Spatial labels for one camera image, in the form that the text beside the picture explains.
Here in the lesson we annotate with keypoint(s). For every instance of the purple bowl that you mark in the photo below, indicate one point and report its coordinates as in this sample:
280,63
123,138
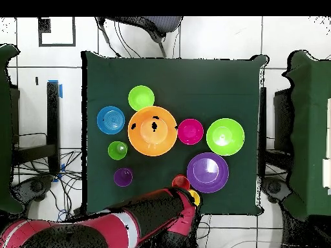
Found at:
207,172

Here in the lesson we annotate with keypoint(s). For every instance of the large orange bowl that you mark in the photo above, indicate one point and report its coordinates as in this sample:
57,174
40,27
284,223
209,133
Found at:
152,139

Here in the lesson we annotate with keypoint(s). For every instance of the dark green tablecloth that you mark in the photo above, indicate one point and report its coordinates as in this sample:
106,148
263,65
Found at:
181,82

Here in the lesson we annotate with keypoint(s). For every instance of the grey square floor frame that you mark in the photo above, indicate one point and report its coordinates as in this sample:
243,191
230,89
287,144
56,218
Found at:
44,25

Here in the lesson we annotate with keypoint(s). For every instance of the black stand frame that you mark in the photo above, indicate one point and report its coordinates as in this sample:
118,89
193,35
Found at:
283,116
53,116

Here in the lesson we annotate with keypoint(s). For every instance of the yellow cup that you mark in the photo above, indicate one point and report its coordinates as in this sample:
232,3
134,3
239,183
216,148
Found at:
196,197

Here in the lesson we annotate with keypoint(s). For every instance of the black chair base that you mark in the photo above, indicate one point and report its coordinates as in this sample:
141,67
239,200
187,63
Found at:
36,186
274,187

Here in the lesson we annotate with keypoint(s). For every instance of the pink bowl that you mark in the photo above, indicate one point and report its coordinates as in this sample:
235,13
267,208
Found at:
190,131

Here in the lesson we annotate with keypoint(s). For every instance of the blue bowl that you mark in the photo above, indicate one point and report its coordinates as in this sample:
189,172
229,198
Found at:
111,120

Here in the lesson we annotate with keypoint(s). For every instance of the dark green cloth covered table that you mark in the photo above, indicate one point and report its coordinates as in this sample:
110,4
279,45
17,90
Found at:
310,129
5,129

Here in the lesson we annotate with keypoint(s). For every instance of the grey office chair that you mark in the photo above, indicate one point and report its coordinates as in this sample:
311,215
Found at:
165,23

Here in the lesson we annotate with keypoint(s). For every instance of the large green bowl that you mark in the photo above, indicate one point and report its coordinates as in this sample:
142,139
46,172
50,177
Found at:
225,137

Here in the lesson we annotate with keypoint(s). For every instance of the orange cup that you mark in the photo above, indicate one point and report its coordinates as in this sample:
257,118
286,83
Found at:
180,181

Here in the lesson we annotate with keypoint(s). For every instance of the purple cup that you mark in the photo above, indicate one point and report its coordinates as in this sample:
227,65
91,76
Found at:
123,178

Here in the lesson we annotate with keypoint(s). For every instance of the small green bowl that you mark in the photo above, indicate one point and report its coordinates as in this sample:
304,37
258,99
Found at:
141,97

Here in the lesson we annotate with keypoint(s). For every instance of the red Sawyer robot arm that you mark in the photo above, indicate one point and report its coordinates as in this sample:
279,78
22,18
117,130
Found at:
108,230

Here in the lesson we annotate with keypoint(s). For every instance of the green cup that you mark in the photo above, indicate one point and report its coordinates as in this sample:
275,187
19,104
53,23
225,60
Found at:
116,152

